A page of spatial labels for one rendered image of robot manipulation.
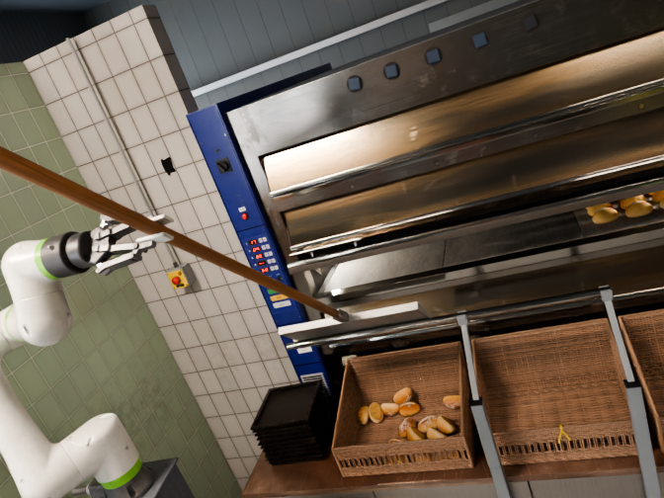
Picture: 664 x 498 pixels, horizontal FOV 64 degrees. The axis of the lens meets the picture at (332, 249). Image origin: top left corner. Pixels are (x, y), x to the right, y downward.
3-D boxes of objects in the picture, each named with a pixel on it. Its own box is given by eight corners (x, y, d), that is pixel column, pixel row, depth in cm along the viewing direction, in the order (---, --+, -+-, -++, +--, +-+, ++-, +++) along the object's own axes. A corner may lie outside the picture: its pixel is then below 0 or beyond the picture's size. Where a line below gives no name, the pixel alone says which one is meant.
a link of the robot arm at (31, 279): (-17, 249, 115) (27, 243, 125) (-2, 305, 115) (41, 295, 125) (30, 234, 110) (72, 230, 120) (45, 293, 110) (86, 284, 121)
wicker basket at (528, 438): (484, 387, 244) (469, 337, 236) (619, 371, 225) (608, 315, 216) (486, 468, 201) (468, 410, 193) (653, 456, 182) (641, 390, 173)
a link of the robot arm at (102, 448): (87, 486, 158) (55, 436, 152) (134, 451, 167) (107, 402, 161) (100, 504, 148) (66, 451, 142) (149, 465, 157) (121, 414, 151)
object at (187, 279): (180, 284, 265) (172, 266, 262) (197, 280, 261) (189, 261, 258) (173, 290, 258) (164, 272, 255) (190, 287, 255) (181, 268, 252)
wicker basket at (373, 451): (363, 402, 265) (345, 357, 256) (476, 388, 245) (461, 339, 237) (340, 479, 222) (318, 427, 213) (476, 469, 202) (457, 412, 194)
